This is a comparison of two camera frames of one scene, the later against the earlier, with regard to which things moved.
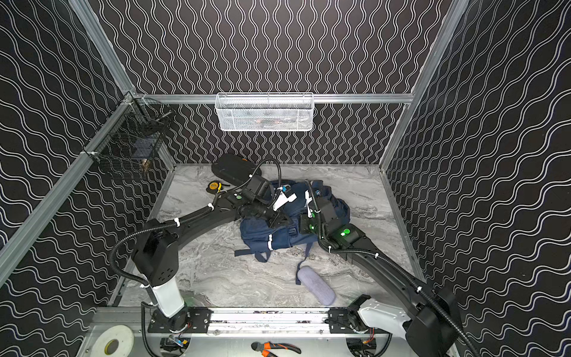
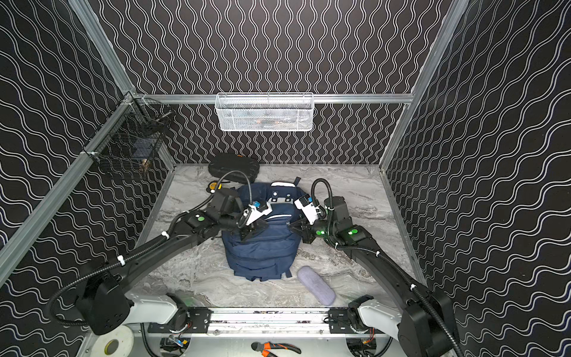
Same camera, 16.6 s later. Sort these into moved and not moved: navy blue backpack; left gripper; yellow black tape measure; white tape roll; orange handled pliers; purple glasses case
Moved: navy blue backpack; left gripper
Not moved: white tape roll; orange handled pliers; yellow black tape measure; purple glasses case
